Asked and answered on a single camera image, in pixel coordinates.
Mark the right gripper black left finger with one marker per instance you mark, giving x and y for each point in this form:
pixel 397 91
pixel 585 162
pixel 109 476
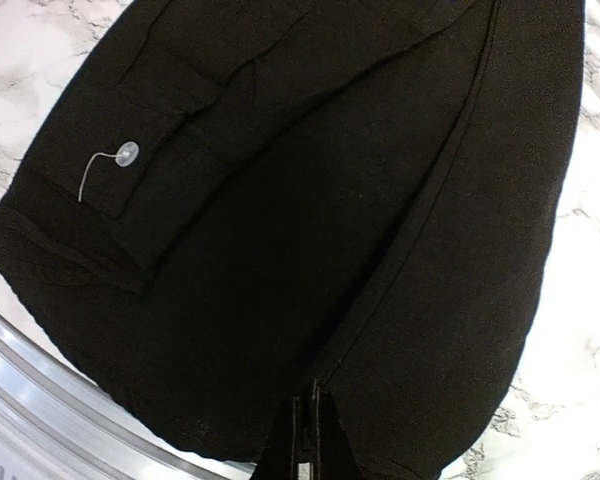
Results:
pixel 280 458

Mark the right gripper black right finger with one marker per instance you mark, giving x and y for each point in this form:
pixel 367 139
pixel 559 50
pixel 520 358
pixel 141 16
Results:
pixel 331 457

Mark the black long sleeve shirt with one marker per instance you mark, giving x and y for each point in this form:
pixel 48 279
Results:
pixel 233 199

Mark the aluminium table front rail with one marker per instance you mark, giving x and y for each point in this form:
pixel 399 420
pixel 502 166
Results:
pixel 55 424

